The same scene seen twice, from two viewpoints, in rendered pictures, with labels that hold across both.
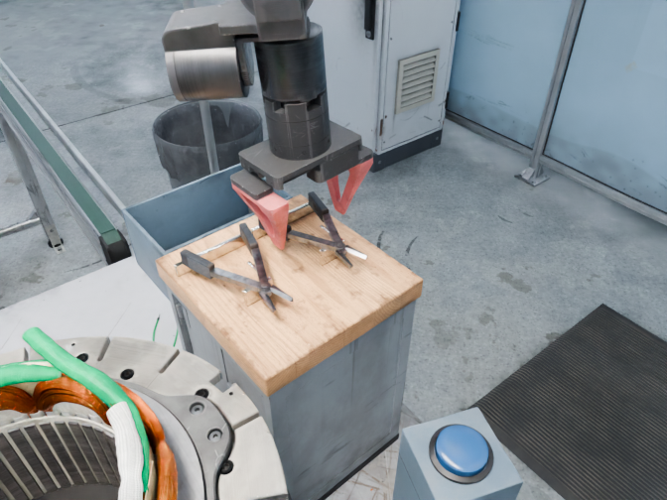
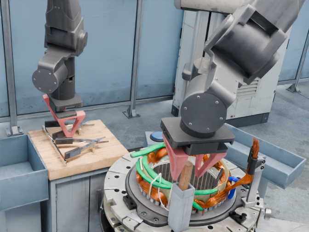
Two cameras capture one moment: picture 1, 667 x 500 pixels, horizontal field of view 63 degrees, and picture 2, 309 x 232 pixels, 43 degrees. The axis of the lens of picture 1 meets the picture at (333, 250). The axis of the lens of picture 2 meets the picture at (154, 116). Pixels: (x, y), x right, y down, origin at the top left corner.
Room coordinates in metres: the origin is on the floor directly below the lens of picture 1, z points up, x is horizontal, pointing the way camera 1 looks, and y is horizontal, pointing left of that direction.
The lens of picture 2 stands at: (0.13, 0.85, 1.58)
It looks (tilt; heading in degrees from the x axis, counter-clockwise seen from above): 27 degrees down; 277
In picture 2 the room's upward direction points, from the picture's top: 6 degrees clockwise
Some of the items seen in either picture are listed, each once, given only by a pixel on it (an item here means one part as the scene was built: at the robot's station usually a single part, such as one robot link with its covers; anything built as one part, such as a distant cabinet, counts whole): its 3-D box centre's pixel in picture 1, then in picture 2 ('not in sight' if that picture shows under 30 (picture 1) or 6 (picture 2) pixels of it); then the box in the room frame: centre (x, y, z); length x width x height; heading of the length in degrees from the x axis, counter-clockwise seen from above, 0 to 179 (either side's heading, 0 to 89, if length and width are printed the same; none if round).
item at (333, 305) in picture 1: (287, 277); (77, 146); (0.41, 0.05, 1.05); 0.20 x 0.19 x 0.02; 40
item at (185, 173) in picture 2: not in sight; (185, 177); (0.13, 0.31, 1.20); 0.02 x 0.02 x 0.06
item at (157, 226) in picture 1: (223, 291); (17, 203); (0.53, 0.15, 0.92); 0.17 x 0.11 x 0.28; 130
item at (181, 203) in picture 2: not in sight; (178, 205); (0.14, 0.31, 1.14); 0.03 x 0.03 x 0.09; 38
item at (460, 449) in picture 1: (462, 448); (158, 135); (0.23, -0.10, 1.04); 0.04 x 0.04 x 0.01
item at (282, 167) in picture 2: not in sight; (243, 189); (-0.03, -0.09, 0.92); 0.25 x 0.11 x 0.28; 148
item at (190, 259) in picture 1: (198, 263); (72, 153); (0.40, 0.13, 1.09); 0.04 x 0.01 x 0.02; 55
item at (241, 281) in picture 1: (239, 280); (88, 145); (0.37, 0.09, 1.09); 0.06 x 0.01 x 0.01; 65
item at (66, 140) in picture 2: (248, 239); (64, 141); (0.43, 0.09, 1.09); 0.04 x 0.01 x 0.02; 25
